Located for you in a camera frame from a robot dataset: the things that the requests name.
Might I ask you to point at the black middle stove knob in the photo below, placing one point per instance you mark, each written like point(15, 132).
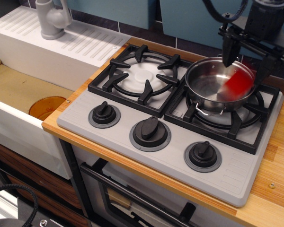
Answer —
point(150, 135)

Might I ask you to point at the black right burner grate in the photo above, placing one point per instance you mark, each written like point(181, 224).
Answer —
point(242, 129)

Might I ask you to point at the white sink unit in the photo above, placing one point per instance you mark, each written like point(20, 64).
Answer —
point(32, 68)

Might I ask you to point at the grey toy faucet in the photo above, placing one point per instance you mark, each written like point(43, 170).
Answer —
point(52, 21)

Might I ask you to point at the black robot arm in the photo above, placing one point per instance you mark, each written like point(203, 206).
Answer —
point(267, 7)

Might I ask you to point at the black right stove knob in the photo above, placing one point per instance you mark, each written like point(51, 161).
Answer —
point(203, 157)

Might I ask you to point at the oven door with handle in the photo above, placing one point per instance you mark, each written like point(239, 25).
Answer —
point(136, 202)

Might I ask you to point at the grey toy stove top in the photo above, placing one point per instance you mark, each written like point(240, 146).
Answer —
point(231, 182)

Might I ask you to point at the black left stove knob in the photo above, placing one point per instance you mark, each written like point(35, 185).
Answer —
point(104, 116)

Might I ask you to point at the orange plastic plate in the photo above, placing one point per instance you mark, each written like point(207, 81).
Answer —
point(44, 107)

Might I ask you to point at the red cube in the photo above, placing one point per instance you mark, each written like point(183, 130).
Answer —
point(237, 83)

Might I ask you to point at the black stove knob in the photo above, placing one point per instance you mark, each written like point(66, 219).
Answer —
point(203, 157)
point(104, 116)
point(150, 135)

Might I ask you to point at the black burner grate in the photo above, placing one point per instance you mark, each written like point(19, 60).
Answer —
point(242, 129)
point(141, 79)

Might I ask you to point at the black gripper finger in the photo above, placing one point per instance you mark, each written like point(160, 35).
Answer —
point(230, 50)
point(266, 67)

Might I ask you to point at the stainless steel pan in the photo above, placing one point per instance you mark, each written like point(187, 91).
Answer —
point(203, 79)

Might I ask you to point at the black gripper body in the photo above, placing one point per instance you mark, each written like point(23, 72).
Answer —
point(261, 34)

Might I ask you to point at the wooden drawer front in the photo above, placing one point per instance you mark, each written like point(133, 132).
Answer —
point(56, 196)

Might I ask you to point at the black left burner grate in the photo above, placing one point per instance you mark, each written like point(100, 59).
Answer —
point(141, 79)

